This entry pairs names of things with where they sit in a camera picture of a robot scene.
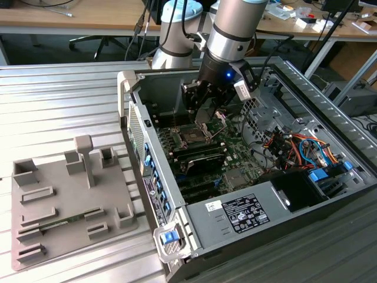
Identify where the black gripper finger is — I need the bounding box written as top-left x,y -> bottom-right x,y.
181,80 -> 209,117
209,85 -> 235,108

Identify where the silver CPU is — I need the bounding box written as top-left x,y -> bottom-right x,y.
195,106 -> 218,123

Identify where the black RAM slot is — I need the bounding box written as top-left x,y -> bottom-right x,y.
172,141 -> 223,153
174,147 -> 226,160

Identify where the black expansion slot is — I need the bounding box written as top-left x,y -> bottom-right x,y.
176,176 -> 220,192

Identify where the grey open PC case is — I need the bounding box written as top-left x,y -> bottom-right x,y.
117,58 -> 377,283

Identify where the silver perforated drive cage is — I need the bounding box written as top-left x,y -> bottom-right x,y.
239,73 -> 298,144

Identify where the green motherboard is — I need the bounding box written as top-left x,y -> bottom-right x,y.
153,116 -> 266,204

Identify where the black graphics card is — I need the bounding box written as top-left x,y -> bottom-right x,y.
178,154 -> 227,178

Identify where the black office chair base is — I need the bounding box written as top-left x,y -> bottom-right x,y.
69,34 -> 127,61

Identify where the black slanted pole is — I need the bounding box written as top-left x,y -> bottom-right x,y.
302,0 -> 359,73

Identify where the blue disk carrier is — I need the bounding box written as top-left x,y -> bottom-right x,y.
307,167 -> 330,186

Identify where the brown cardboard box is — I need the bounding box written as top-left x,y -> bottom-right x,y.
328,41 -> 377,85

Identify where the long wooden desk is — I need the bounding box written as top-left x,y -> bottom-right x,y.
0,0 -> 377,42

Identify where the grey power supply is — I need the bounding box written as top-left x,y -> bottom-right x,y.
184,180 -> 294,251

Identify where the grey computer tower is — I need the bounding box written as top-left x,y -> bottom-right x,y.
322,81 -> 377,118

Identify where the black monitor foot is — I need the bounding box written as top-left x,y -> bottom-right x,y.
320,0 -> 362,13

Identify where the blue case latch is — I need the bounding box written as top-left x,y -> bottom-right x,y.
161,231 -> 179,245

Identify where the grey parts rack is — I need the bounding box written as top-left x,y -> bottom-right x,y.
11,134 -> 139,272

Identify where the brown cardboard piece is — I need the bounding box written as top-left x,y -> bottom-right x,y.
352,20 -> 374,32

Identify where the green RAM stick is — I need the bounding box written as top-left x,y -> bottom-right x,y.
39,214 -> 89,231

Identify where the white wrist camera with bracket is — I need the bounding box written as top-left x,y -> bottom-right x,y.
234,63 -> 257,103

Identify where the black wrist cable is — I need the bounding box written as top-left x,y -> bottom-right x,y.
175,0 -> 203,42

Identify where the black camera cable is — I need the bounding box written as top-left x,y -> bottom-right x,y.
254,28 -> 295,80

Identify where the orange red wire bundle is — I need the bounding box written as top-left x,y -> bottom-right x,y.
263,129 -> 340,172

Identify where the blue data wire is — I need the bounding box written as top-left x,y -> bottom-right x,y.
299,137 -> 329,169

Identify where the black plastic air duct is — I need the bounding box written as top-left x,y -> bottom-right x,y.
257,169 -> 330,215

